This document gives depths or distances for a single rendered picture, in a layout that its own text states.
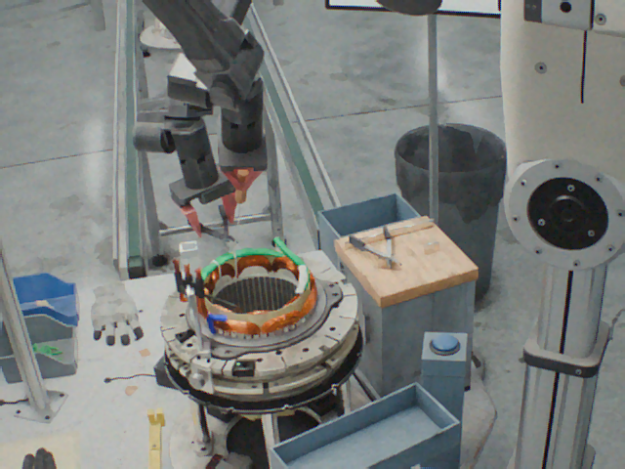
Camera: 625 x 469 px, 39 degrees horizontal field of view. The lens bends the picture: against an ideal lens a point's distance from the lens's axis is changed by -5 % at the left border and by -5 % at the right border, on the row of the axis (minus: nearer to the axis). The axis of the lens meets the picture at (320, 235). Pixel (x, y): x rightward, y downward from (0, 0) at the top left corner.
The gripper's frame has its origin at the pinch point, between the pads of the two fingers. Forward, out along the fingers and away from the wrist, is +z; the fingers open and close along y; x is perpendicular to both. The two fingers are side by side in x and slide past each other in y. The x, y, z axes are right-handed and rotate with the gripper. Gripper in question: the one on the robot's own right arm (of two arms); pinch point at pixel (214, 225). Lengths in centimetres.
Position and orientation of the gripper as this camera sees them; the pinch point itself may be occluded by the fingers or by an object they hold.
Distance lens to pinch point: 158.4
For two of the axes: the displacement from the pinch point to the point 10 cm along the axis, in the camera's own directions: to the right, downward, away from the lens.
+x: 4.8, 4.3, -7.6
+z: 1.6, 8.1, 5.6
